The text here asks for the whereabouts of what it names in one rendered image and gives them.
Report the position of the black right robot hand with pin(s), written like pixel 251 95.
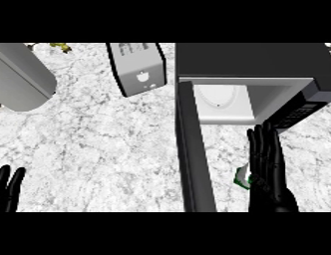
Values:
pixel 266 179

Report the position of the green and white milk carton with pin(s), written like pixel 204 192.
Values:
pixel 244 177

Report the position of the dark grey microwave door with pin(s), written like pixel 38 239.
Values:
pixel 192 149

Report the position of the dark grey microwave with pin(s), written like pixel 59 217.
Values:
pixel 271 73

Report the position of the grey rounded appliance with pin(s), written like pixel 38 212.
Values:
pixel 13 76

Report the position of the silver toaster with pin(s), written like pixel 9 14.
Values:
pixel 137 68

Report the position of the small yellow-green plant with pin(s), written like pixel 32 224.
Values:
pixel 62 47

